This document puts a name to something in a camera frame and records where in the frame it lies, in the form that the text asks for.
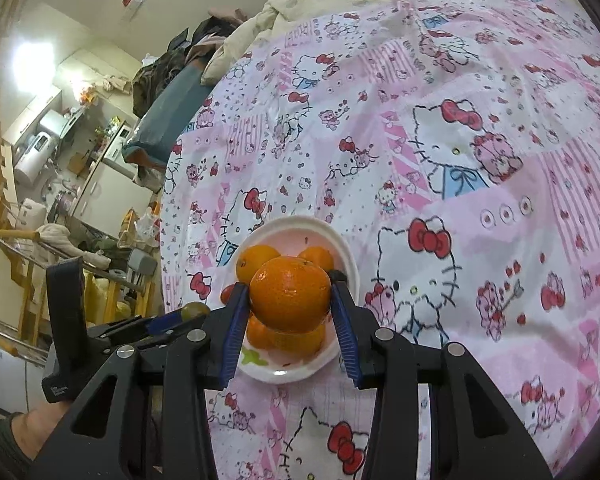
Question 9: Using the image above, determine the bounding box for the grey chair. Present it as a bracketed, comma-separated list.
[127, 249, 157, 287]

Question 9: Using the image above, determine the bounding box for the wooden railing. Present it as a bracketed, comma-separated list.
[0, 225, 46, 242]

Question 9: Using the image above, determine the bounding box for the pile of dark clothes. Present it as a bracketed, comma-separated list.
[132, 7, 251, 116]

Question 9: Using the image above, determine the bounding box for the white kitchen appliance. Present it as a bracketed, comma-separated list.
[14, 131, 57, 193]

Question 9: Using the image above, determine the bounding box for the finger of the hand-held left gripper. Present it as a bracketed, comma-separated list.
[140, 310, 187, 335]
[135, 311, 211, 347]

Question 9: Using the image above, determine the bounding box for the glossy orange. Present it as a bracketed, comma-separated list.
[249, 256, 332, 333]

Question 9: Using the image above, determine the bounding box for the blue pillow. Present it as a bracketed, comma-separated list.
[122, 67, 216, 171]

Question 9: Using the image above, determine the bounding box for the pink plate with white rim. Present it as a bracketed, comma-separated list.
[223, 216, 359, 385]

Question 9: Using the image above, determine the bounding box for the large orange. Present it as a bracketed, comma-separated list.
[236, 245, 281, 283]

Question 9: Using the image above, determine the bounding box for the pink cartoon cat printed blanket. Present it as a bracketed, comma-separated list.
[160, 0, 600, 480]

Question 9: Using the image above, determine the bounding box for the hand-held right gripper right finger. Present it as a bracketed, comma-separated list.
[327, 270, 553, 480]

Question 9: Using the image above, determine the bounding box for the white low cabinet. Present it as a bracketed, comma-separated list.
[72, 160, 156, 236]

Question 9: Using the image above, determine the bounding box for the beige towel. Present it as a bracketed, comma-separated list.
[35, 222, 111, 268]

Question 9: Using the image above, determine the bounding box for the small orange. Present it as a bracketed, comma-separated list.
[297, 246, 336, 273]

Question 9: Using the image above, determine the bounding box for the cream duvet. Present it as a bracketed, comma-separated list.
[200, 0, 481, 86]

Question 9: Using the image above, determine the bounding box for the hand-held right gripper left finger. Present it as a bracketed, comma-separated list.
[35, 282, 251, 480]

